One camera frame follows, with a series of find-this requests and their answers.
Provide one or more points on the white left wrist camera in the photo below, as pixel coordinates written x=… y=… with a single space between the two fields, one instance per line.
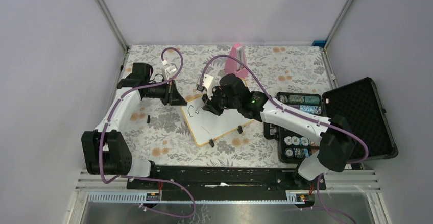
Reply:
x=169 y=71

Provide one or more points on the blue white chip stack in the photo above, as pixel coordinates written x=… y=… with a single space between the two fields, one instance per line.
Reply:
x=314 y=110

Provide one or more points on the floral table mat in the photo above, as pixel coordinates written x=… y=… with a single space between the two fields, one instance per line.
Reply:
x=166 y=140

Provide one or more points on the blue corner bracket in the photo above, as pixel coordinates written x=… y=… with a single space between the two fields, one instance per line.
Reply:
x=319 y=43

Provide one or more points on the black poker chip case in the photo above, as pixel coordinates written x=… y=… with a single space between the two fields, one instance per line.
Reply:
x=355 y=107

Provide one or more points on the yellow framed whiteboard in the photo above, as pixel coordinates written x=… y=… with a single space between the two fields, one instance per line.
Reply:
x=206 y=126

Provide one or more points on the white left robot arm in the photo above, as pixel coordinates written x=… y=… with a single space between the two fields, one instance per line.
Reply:
x=105 y=147

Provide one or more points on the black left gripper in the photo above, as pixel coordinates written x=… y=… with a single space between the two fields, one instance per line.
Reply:
x=172 y=97

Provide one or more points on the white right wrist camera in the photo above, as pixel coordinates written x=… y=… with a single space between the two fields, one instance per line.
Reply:
x=206 y=83

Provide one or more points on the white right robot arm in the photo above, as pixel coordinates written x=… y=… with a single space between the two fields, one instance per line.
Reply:
x=335 y=147

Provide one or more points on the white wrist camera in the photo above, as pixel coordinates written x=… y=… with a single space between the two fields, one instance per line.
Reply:
x=206 y=83
x=169 y=71

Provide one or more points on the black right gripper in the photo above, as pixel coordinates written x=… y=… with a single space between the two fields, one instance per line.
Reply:
x=210 y=105

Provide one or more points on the black mounting base plate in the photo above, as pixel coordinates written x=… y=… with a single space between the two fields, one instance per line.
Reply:
x=225 y=183

